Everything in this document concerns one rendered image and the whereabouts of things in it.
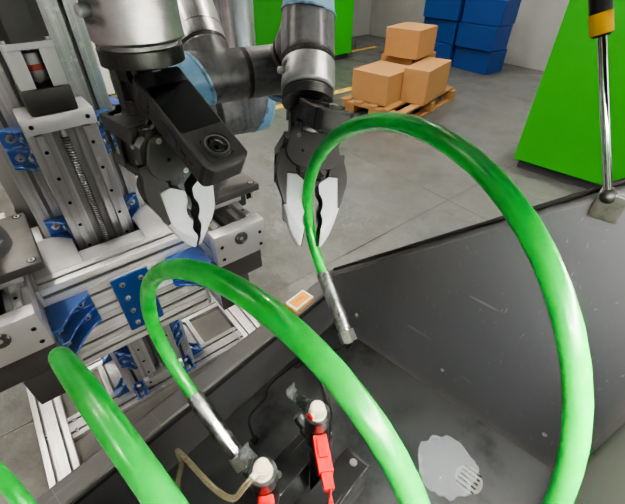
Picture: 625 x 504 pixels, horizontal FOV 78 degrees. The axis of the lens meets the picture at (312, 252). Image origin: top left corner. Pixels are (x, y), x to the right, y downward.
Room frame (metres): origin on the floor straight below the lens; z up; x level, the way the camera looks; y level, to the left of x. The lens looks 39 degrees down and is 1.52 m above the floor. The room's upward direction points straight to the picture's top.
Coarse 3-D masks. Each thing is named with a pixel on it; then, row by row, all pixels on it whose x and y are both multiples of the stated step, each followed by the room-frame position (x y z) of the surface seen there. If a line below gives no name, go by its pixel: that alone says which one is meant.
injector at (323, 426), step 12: (300, 420) 0.23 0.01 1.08; (312, 420) 0.20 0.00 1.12; (324, 420) 0.20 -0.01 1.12; (300, 432) 0.22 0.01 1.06; (312, 432) 0.20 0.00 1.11; (324, 432) 0.20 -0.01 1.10; (312, 444) 0.20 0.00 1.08; (312, 456) 0.21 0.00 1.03; (312, 468) 0.21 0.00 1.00; (312, 480) 0.21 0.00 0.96
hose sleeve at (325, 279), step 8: (328, 272) 0.37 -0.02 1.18; (320, 280) 0.36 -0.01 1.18; (328, 280) 0.36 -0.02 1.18; (328, 288) 0.35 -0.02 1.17; (328, 296) 0.35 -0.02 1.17; (336, 296) 0.35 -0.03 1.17; (328, 304) 0.34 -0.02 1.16; (336, 304) 0.34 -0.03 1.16; (336, 312) 0.33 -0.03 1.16; (344, 312) 0.33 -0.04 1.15; (336, 320) 0.32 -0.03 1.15; (344, 320) 0.32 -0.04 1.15; (344, 328) 0.31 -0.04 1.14
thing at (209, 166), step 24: (168, 72) 0.36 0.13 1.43; (144, 96) 0.33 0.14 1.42; (168, 96) 0.34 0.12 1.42; (192, 96) 0.35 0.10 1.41; (168, 120) 0.31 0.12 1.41; (192, 120) 0.32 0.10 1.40; (216, 120) 0.33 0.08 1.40; (192, 144) 0.30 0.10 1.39; (216, 144) 0.30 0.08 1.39; (240, 144) 0.32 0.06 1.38; (192, 168) 0.29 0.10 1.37; (216, 168) 0.29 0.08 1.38; (240, 168) 0.31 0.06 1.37
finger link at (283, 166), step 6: (282, 150) 0.46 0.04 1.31; (282, 156) 0.45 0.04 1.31; (282, 162) 0.45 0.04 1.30; (288, 162) 0.45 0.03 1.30; (276, 168) 0.44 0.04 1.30; (282, 168) 0.44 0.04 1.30; (288, 168) 0.44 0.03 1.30; (294, 168) 0.45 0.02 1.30; (276, 174) 0.43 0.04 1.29; (282, 174) 0.44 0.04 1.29; (276, 180) 0.43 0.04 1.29; (282, 180) 0.43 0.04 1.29; (282, 186) 0.42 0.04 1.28; (282, 192) 0.42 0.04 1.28; (282, 198) 0.42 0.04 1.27; (282, 204) 0.42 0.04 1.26
